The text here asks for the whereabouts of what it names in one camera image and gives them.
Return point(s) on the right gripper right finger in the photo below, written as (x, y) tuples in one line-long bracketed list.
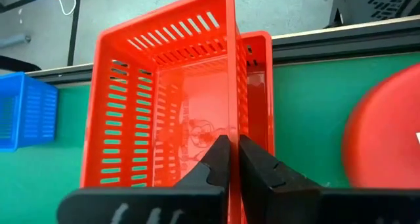
[(295, 204)]

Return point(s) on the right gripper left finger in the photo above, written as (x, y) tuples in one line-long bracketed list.
[(147, 204)]

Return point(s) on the red plastic basket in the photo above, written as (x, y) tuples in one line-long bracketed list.
[(98, 119), (259, 96)]

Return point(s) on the green table mat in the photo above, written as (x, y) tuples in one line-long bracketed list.
[(311, 125)]

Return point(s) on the red desk lamp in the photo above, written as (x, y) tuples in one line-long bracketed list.
[(387, 128)]

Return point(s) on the blue plastic basket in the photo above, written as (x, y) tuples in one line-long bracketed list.
[(29, 112)]

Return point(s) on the gray floor object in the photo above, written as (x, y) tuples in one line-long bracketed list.
[(14, 40)]

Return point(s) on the black perforated crate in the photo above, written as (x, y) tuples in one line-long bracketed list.
[(370, 4)]

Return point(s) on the black table frame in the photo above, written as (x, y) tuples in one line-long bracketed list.
[(328, 41)]

